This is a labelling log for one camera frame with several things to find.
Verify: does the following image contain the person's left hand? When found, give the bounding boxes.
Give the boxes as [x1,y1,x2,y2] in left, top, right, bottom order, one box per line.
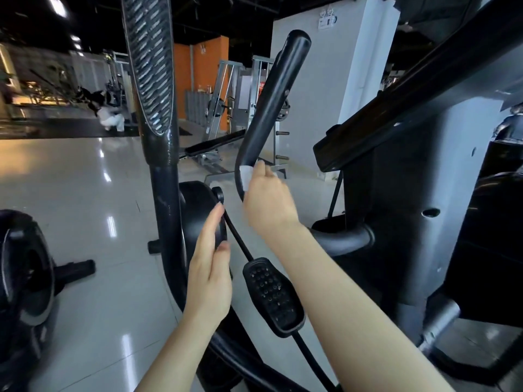
[181,202,234,327]

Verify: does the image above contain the person's right hand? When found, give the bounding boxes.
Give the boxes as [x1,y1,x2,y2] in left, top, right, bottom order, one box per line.
[242,159,302,242]

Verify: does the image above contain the white wet wipe sheet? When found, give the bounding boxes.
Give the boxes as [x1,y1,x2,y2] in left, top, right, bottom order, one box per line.
[239,163,256,194]

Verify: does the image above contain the black elliptical machine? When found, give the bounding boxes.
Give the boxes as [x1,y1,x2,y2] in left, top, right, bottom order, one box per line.
[118,0,523,392]
[0,208,98,392]

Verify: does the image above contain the person's right forearm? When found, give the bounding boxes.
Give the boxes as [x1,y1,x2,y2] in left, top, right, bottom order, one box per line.
[265,220,456,392]

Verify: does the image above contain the person's left forearm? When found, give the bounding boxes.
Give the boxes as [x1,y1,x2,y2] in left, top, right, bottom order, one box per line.
[135,314,226,392]

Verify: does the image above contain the weight bench rack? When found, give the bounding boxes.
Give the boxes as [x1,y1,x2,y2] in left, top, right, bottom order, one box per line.
[178,54,291,180]

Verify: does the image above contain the white gym machine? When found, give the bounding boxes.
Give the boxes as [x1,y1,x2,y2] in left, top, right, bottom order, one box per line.
[102,48,136,119]

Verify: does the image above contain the small ceiling spot light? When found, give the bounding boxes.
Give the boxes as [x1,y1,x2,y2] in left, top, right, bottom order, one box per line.
[47,0,70,20]

